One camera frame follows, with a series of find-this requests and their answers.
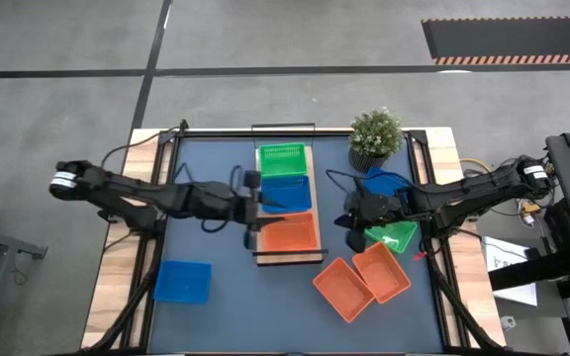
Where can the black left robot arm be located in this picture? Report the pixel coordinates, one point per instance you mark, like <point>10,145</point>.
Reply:
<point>131,193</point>

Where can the wooden tray board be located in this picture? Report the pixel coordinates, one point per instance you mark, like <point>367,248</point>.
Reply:
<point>290,258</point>

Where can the black metal table frame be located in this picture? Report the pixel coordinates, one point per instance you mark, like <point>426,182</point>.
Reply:
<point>216,133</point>

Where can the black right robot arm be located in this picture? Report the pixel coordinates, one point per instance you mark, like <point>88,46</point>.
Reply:
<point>463,193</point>

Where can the orange plastic basket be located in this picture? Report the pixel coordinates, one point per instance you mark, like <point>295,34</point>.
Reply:
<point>381,272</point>
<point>344,292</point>
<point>292,235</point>

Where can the small red tag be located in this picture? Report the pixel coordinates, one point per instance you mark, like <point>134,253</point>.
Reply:
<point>418,256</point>

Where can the white paper sheet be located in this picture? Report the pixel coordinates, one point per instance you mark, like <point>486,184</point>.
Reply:
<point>498,249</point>

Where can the blue table mat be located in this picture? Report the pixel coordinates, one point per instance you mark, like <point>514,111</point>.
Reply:
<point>265,306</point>

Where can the blue plastic basket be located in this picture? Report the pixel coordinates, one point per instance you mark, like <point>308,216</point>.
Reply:
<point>386,183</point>
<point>182,282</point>
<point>295,190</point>

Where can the black equipment stand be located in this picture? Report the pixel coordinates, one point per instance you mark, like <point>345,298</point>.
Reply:
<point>569,188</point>

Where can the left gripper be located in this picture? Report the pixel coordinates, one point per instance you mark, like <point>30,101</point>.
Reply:
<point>245,210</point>

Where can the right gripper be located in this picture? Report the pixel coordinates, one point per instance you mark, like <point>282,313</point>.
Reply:
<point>374,210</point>

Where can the black hazard-striped floor ramp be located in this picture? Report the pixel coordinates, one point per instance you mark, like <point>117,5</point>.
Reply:
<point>512,39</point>

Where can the potted plant with dark pot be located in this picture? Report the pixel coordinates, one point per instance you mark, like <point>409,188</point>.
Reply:
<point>375,133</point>

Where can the green plastic basket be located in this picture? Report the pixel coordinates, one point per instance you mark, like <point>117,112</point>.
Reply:
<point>282,163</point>
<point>396,237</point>

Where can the small white adapter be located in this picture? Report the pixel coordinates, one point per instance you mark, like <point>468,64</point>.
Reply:
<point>508,323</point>

